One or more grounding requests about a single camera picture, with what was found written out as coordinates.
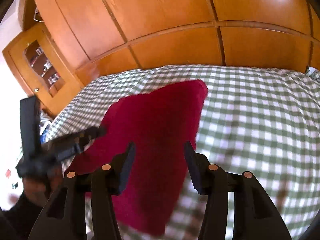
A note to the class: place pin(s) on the green white checkered bedspread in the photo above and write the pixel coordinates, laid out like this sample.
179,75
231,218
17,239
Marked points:
262,120

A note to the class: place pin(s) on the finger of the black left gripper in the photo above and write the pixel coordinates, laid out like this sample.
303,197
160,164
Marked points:
85,136

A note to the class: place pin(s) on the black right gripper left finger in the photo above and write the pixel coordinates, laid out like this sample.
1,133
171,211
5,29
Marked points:
64,217

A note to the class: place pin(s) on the person's left hand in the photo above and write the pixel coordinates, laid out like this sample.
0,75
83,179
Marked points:
35,190

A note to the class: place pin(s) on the crimson red garment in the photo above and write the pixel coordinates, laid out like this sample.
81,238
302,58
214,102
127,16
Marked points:
159,123

